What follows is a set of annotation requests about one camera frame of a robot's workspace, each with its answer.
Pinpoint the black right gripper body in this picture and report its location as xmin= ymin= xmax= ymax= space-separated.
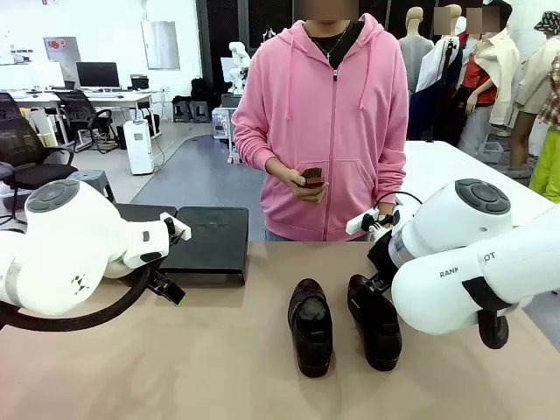
xmin=366 ymin=230 xmax=402 ymax=280

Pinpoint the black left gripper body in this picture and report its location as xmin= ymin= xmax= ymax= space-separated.
xmin=148 ymin=261 xmax=174 ymax=292

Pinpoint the black leather dress shoe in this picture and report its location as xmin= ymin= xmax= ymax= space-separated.
xmin=287 ymin=278 xmax=334 ymax=379
xmin=346 ymin=274 xmax=403 ymax=373

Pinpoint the brown shoe brush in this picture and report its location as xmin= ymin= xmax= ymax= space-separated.
xmin=298 ymin=167 xmax=327 ymax=189

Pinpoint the pink-sleeved left forearm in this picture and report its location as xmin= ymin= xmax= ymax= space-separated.
xmin=371 ymin=143 xmax=410 ymax=212

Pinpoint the pink-sleeved right forearm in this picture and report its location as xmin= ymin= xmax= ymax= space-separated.
xmin=231 ymin=126 xmax=288 ymax=176

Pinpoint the person's right hand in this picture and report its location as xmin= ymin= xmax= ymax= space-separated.
xmin=264 ymin=156 xmax=329 ymax=204

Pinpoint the white side table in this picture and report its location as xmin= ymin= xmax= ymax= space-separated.
xmin=395 ymin=140 xmax=560 ymax=228

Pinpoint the gray plastic stool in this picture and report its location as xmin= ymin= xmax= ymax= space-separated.
xmin=68 ymin=170 xmax=116 ymax=204

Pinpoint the white air purifier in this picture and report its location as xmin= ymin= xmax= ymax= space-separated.
xmin=122 ymin=119 xmax=156 ymax=176

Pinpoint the person in pink hoodie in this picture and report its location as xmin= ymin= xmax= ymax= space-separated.
xmin=231 ymin=0 xmax=410 ymax=242

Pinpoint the clear plastic storage box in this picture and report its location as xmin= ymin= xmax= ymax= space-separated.
xmin=478 ymin=141 xmax=505 ymax=165

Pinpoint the equipment cart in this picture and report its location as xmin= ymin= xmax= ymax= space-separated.
xmin=211 ymin=93 xmax=241 ymax=165

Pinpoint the neon yellow garment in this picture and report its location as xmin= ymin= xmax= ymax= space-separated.
xmin=528 ymin=126 xmax=560 ymax=205

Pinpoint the black mesh office chair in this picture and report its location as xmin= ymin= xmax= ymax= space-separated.
xmin=0 ymin=115 xmax=81 ymax=220
xmin=55 ymin=89 xmax=120 ymax=155

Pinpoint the white office desk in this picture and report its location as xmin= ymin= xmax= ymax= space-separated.
xmin=8 ymin=88 xmax=155 ymax=146

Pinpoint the black backpack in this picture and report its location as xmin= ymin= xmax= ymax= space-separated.
xmin=190 ymin=76 xmax=212 ymax=104

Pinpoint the mannequin in white navy jacket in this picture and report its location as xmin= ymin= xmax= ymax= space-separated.
xmin=414 ymin=3 xmax=466 ymax=142

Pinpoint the mannequin in red top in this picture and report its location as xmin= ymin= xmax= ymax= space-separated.
xmin=457 ymin=6 xmax=522 ymax=159

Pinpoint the mannequin in gray shirt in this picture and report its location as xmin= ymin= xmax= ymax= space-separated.
xmin=396 ymin=5 xmax=435 ymax=95

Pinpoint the black computer monitor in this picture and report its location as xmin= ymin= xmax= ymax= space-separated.
xmin=75 ymin=61 xmax=121 ymax=89

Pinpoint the mannequin in beige coat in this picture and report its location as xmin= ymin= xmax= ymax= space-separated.
xmin=508 ymin=30 xmax=560 ymax=172

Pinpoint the patterned bucket hat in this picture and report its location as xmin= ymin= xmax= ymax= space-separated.
xmin=533 ymin=10 xmax=560 ymax=32

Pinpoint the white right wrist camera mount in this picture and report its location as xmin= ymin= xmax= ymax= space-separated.
xmin=345 ymin=206 xmax=402 ymax=235

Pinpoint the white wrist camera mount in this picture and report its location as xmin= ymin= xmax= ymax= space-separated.
xmin=345 ymin=206 xmax=402 ymax=235
xmin=159 ymin=212 xmax=193 ymax=242

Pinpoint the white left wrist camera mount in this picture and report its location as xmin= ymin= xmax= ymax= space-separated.
xmin=159 ymin=212 xmax=193 ymax=242

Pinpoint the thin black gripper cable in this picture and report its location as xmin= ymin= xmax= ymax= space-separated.
xmin=374 ymin=191 xmax=424 ymax=212

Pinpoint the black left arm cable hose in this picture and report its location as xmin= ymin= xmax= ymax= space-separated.
xmin=0 ymin=262 xmax=152 ymax=333

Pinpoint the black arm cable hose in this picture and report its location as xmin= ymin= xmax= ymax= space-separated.
xmin=0 ymin=262 xmax=152 ymax=333
xmin=462 ymin=275 xmax=511 ymax=350

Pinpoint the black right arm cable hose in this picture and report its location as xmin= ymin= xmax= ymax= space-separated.
xmin=462 ymin=275 xmax=511 ymax=350

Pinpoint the white wall board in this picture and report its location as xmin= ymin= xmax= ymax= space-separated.
xmin=140 ymin=19 xmax=182 ymax=71

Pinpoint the gray wall panel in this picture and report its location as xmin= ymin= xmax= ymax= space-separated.
xmin=42 ymin=36 xmax=82 ymax=63

